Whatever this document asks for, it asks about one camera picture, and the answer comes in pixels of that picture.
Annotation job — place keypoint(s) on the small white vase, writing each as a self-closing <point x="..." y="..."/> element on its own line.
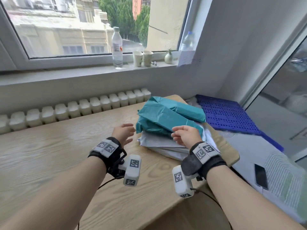
<point x="168" y="58"/>

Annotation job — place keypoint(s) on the white mailer parcel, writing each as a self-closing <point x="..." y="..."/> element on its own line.
<point x="168" y="153"/>

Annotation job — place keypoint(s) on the person's left forearm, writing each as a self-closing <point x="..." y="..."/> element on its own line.
<point x="52" y="198"/>

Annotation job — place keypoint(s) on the large clear plastic bottle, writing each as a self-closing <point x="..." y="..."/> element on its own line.
<point x="187" y="43"/>

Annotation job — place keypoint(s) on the grey framed glass door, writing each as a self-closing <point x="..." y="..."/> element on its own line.
<point x="271" y="76"/>

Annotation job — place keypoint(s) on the white wrist camera with markers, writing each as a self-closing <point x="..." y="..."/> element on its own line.
<point x="133" y="170"/>
<point x="181" y="182"/>

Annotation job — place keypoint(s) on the clear plastic bottle red label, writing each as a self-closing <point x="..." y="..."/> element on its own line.
<point x="117" y="50"/>

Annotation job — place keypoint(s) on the blue perforated plastic panel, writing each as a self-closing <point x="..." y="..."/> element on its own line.
<point x="227" y="114"/>

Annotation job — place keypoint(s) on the white radiator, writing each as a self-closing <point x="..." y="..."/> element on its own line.
<point x="72" y="110"/>

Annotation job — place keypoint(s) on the white crumpled cloth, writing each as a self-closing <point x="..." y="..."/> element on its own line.
<point x="192" y="101"/>

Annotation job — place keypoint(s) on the person's left hand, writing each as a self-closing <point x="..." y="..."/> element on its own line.
<point x="123" y="134"/>

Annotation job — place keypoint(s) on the wooden table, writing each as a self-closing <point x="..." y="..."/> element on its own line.
<point x="48" y="153"/>

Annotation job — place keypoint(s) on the person's right hand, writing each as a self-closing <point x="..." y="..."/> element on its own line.
<point x="188" y="136"/>

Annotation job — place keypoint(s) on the beige window cover sheet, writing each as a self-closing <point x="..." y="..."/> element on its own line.
<point x="168" y="21"/>

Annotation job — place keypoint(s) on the black smartphone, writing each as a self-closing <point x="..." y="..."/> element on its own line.
<point x="261" y="176"/>

